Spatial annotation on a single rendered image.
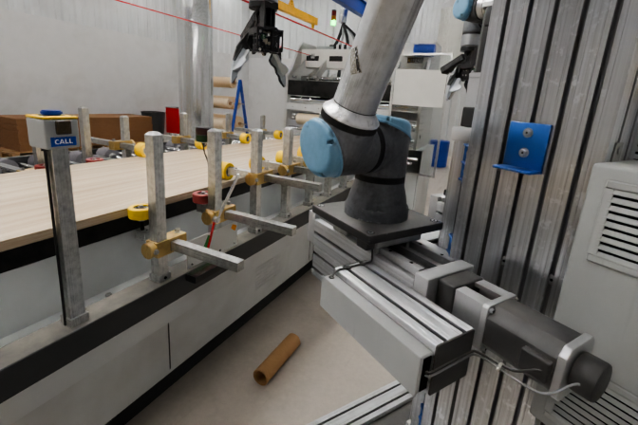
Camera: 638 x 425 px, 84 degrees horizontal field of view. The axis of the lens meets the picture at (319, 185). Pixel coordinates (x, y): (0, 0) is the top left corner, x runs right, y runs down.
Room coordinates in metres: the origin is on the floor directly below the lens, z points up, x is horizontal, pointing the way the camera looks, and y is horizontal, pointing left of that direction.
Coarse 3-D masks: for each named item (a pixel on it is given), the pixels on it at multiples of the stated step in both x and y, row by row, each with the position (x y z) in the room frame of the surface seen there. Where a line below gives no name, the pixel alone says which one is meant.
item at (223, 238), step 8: (232, 224) 1.30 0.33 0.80; (208, 232) 1.19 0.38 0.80; (216, 232) 1.22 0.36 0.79; (224, 232) 1.26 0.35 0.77; (232, 232) 1.30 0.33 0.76; (192, 240) 1.11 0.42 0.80; (200, 240) 1.15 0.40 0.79; (216, 240) 1.22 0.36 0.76; (224, 240) 1.26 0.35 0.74; (232, 240) 1.30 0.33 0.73; (216, 248) 1.22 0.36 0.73; (224, 248) 1.26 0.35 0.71; (192, 264) 1.11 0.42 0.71
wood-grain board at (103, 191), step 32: (128, 160) 1.85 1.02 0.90; (192, 160) 1.97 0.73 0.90; (224, 160) 2.04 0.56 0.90; (0, 192) 1.18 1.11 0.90; (32, 192) 1.21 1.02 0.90; (96, 192) 1.26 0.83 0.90; (128, 192) 1.29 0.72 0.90; (192, 192) 1.37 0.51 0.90; (0, 224) 0.91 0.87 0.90; (32, 224) 0.92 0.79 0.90; (96, 224) 1.02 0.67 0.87
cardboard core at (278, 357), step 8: (288, 336) 1.60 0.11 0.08; (296, 336) 1.61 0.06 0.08; (280, 344) 1.53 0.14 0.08; (288, 344) 1.54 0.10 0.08; (296, 344) 1.57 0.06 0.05; (272, 352) 1.48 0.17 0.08; (280, 352) 1.48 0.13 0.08; (288, 352) 1.50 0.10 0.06; (264, 360) 1.42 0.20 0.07; (272, 360) 1.42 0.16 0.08; (280, 360) 1.44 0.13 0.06; (256, 368) 1.37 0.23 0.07; (264, 368) 1.36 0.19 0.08; (272, 368) 1.39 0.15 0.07; (256, 376) 1.37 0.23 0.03; (264, 376) 1.39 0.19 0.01; (272, 376) 1.38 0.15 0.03; (264, 384) 1.34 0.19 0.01
